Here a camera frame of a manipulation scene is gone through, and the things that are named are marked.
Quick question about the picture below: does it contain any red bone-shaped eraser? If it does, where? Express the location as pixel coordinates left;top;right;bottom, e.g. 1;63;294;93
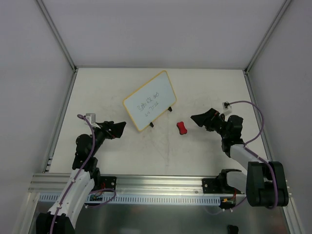
176;121;188;135

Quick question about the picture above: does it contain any yellow framed whiteboard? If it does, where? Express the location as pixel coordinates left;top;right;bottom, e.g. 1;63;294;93
123;70;176;132

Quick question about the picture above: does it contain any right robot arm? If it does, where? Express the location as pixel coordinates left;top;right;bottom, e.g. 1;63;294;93
191;108;289;209

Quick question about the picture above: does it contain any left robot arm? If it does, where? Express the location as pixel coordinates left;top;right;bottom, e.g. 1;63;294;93
36;120;126;234

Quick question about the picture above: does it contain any black object at bottom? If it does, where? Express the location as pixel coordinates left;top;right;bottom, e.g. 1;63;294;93
228;225;239;234

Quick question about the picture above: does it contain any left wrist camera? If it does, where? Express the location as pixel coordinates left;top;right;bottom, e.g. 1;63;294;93
84;113;96;124

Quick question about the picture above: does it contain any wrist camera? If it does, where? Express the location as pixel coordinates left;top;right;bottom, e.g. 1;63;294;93
84;113;96;124
222;101;232;116

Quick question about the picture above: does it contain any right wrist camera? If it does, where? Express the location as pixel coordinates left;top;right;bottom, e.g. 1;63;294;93
222;101;232;116

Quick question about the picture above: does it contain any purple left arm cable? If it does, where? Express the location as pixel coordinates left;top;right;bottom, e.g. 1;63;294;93
50;114;117;234

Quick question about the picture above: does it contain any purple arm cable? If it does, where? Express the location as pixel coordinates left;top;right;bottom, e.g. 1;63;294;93
207;99;280;215
50;114;117;234

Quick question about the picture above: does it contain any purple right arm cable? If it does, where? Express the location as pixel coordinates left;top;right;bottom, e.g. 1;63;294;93
207;99;280;215

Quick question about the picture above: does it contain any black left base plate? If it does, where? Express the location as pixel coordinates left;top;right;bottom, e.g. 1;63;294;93
93;175;117;191

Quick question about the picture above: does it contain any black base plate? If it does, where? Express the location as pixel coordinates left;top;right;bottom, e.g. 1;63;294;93
93;175;117;191
201;178;242;194

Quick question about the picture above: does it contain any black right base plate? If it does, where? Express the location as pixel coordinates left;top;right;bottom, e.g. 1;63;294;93
201;178;242;194

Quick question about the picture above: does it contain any aluminium mounting rail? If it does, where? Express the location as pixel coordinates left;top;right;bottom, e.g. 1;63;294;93
28;173;214;196

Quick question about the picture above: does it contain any white slotted cable duct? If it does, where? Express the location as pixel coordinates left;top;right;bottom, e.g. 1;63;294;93
39;193;221;206

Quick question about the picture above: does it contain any left aluminium frame post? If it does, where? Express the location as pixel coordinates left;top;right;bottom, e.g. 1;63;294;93
35;0;77;72

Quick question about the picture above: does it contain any aluminium frame post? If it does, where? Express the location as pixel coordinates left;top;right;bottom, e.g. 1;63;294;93
244;0;292;74
35;0;77;72

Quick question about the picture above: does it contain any right aluminium frame post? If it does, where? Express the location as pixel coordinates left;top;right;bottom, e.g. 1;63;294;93
244;0;292;74

